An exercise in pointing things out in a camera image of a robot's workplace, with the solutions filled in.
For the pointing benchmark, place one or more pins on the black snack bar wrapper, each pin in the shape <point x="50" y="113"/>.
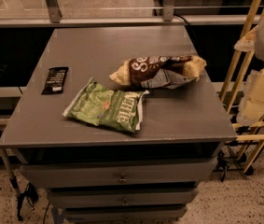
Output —
<point x="55" y="80"/>

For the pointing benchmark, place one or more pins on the metal railing frame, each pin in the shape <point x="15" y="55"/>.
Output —
<point x="84" y="13"/>

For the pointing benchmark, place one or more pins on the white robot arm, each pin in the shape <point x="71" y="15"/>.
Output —
<point x="251" y="108"/>

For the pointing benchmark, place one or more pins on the top grey drawer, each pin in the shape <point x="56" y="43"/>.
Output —
<point x="77" y="175"/>

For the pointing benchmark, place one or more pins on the yellow wooden rack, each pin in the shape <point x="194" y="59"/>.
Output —
<point x="246" y="72"/>

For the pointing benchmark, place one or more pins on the grey drawer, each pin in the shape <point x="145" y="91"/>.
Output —
<point x="77" y="175"/>
<point x="121" y="197"/>
<point x="125" y="214"/>

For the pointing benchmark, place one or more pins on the middle grey drawer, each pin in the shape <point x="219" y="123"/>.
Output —
<point x="121" y="197"/>

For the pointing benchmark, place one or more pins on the black tripod stand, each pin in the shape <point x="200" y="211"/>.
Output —
<point x="30" y="192"/>

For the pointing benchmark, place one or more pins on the bottom grey drawer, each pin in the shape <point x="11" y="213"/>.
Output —
<point x="125" y="214"/>

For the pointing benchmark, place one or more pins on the brown chip bag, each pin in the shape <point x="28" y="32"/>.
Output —
<point x="159" y="71"/>

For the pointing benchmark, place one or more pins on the grey drawer cabinet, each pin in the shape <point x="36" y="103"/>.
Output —
<point x="111" y="130"/>

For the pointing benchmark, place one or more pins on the green jalapeno chip bag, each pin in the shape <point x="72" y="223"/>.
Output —
<point x="95" y="104"/>

